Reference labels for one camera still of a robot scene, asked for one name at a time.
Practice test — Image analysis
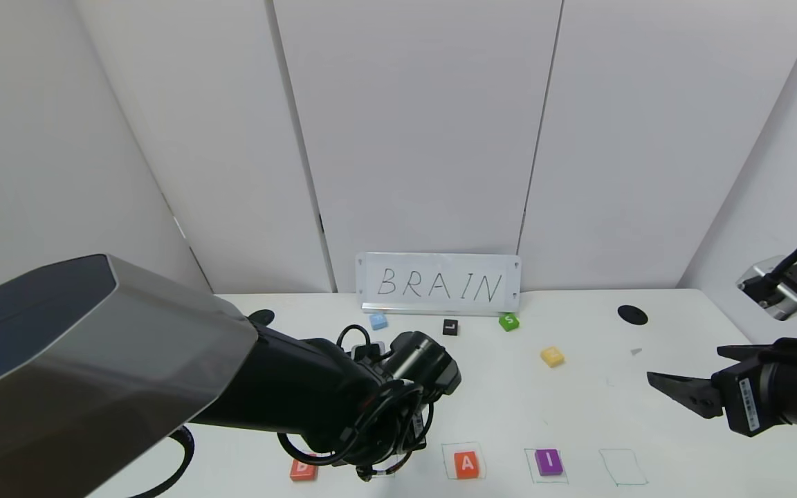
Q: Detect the purple letter I block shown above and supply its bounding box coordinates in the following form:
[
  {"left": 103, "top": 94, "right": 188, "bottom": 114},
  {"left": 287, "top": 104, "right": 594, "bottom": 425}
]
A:
[{"left": 535, "top": 449, "right": 565, "bottom": 477}]

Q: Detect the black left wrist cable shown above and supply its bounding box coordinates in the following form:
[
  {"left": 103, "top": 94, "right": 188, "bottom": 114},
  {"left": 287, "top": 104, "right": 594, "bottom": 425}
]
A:
[{"left": 277, "top": 324, "right": 441, "bottom": 483}]

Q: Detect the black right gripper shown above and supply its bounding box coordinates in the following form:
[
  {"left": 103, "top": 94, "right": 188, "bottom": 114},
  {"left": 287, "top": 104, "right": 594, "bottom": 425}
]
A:
[{"left": 646, "top": 344, "right": 797, "bottom": 438}]

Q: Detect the white BRAIN sign board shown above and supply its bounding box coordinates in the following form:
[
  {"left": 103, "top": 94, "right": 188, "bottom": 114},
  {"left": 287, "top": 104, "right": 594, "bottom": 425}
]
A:
[{"left": 356, "top": 252, "right": 523, "bottom": 315}]

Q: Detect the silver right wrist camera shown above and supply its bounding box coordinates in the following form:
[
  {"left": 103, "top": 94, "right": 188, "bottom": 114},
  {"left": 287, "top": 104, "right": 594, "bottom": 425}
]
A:
[{"left": 736, "top": 257, "right": 797, "bottom": 320}]

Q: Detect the black left elbow cable loop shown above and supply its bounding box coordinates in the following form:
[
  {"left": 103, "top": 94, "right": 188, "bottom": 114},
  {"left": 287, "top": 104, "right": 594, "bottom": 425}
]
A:
[{"left": 129, "top": 425, "right": 196, "bottom": 498}]

